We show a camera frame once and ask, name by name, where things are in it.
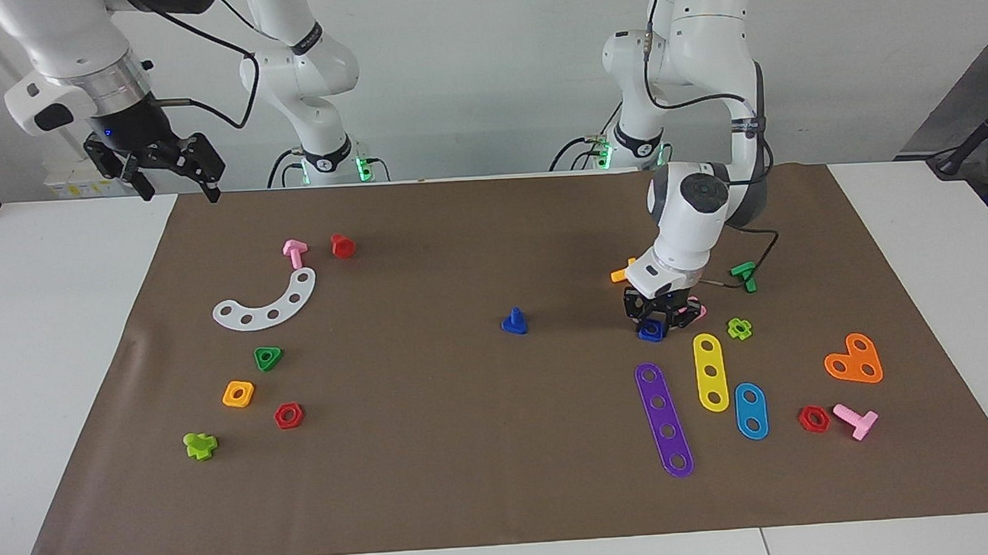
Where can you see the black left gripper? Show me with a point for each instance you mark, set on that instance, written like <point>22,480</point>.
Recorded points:
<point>658,302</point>

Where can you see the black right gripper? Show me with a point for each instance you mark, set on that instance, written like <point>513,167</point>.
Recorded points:
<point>141,130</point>

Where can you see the blue square nut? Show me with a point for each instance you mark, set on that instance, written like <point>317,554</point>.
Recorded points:
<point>652,336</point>

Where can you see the blue plastic screw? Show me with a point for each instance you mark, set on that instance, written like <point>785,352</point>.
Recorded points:
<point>514,322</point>

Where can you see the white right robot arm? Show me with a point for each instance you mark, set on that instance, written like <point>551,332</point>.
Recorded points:
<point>67,37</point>

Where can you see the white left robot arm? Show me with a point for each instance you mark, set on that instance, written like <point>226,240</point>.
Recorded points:
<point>691,219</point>

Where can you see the pink square nut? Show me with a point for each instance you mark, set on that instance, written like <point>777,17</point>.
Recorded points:
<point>700,310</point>

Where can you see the orange plastic screw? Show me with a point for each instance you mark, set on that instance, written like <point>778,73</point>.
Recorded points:
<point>619,275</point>

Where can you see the lime green flower nut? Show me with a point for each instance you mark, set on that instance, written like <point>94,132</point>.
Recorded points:
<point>747,333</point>

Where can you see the green plastic screw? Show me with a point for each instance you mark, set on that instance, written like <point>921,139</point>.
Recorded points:
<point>744,271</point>

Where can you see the pink plastic screw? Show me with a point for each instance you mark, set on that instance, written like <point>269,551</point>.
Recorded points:
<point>294,253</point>
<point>863,422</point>

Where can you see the red hexagon nut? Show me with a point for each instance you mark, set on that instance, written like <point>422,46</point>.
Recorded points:
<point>825,424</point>
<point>298,421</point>

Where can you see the red plastic screw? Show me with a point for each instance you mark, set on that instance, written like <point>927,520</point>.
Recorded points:
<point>343,247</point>

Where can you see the green triangle nut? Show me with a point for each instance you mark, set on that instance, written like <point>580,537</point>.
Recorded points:
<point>276,354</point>

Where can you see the orange square nut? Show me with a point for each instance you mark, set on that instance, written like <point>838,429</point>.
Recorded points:
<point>249,388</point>

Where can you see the lime green cross-head screw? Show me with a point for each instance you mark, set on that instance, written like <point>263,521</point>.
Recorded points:
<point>199,447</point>

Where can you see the yellow three-hole strip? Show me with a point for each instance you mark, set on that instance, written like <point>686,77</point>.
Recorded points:
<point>709,359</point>

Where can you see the white power strip box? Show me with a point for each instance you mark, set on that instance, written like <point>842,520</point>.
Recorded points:
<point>69,183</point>

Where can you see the purple four-hole strip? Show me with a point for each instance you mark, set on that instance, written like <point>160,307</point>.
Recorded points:
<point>664,418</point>

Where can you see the blue two-hole strip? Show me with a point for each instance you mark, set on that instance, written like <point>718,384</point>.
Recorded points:
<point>751,410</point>

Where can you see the white curved five-hole plate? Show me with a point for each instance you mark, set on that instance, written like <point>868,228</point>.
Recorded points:
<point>284,307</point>

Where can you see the orange-red three-hole corner plate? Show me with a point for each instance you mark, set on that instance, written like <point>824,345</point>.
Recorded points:
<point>855,362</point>

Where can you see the brown table mat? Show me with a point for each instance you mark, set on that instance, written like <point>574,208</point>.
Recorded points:
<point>485,445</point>

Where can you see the grey partition board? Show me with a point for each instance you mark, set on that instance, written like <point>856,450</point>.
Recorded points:
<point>953,91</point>

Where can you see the black stand pole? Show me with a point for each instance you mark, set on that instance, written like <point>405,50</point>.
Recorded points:
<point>983,127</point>

